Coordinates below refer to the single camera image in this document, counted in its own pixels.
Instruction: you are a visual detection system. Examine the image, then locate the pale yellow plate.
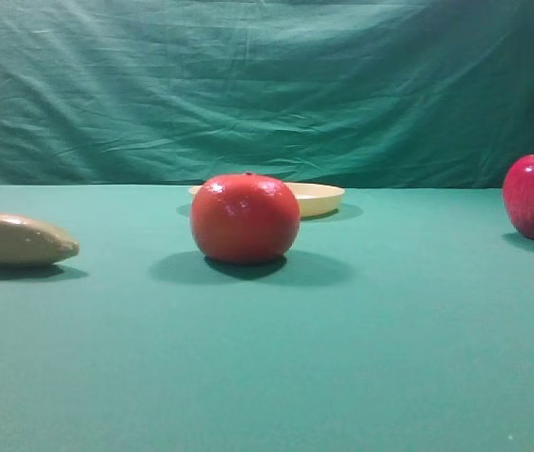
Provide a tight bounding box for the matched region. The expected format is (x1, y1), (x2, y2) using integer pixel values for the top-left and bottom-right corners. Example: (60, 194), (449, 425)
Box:
(188, 174), (346, 219)

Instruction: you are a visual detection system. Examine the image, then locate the glossy orange fruit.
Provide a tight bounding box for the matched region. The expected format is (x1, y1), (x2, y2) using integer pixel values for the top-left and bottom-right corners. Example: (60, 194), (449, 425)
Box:
(189, 172), (300, 265)

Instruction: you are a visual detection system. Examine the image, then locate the green backdrop cloth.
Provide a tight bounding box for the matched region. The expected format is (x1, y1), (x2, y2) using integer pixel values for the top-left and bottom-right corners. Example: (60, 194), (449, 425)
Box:
(0, 1), (534, 188)

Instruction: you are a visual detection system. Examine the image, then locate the green table cloth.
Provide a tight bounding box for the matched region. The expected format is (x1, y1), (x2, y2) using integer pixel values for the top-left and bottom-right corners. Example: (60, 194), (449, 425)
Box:
(0, 186), (534, 451)

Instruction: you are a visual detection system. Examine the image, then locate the pale yellow banana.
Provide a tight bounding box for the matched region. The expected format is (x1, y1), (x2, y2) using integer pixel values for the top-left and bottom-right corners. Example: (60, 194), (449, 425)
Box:
(0, 213), (80, 266)

